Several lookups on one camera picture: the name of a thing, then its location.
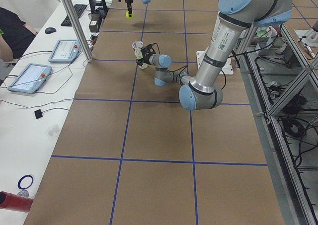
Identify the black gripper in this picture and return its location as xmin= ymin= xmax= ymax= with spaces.
xmin=125 ymin=0 xmax=133 ymax=12
xmin=142 ymin=52 xmax=155 ymax=65

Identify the yellow tennis ball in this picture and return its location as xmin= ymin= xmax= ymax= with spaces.
xmin=125 ymin=11 xmax=134 ymax=19

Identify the white tennis ball can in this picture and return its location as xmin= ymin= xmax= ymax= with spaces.
xmin=132 ymin=41 xmax=148 ymax=69

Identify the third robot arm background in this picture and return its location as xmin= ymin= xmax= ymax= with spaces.
xmin=294 ymin=21 xmax=318 ymax=48

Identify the black computer monitor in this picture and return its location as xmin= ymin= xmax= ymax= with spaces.
xmin=88 ymin=0 xmax=108 ymax=17

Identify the black box white label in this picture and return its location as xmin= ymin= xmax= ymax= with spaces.
xmin=89 ymin=14 xmax=102 ymax=33

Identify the black keyboard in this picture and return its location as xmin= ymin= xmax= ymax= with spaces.
xmin=60 ymin=3 xmax=88 ymax=27

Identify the blue teach pendant far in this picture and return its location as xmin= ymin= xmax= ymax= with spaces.
xmin=48 ymin=40 xmax=81 ymax=64

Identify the blue teach pendant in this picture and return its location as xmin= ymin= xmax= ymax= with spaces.
xmin=48 ymin=40 xmax=81 ymax=64
xmin=7 ymin=63 xmax=52 ymax=94

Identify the black computer mouse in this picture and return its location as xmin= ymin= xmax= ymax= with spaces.
xmin=45 ymin=27 xmax=57 ymax=34

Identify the person in black shirt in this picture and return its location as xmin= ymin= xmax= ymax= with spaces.
xmin=0 ymin=7 xmax=37 ymax=62

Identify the blue teach pendant near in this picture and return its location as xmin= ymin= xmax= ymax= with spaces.
xmin=7 ymin=63 xmax=52 ymax=94

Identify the small black square pad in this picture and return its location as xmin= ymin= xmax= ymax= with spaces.
xmin=34 ymin=109 xmax=44 ymax=119

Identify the blue tape roll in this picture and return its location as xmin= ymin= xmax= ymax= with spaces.
xmin=17 ymin=174 xmax=34 ymax=190

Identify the red cylinder bottle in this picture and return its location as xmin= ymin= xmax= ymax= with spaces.
xmin=0 ymin=191 xmax=33 ymax=213

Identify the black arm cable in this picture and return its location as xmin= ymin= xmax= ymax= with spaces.
xmin=149 ymin=42 xmax=228 ymax=90

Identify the aluminium frame post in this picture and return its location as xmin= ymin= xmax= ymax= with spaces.
xmin=62 ymin=0 xmax=92 ymax=63

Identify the aluminium frame rail structure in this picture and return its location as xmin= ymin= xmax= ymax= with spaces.
xmin=234 ymin=18 xmax=318 ymax=225

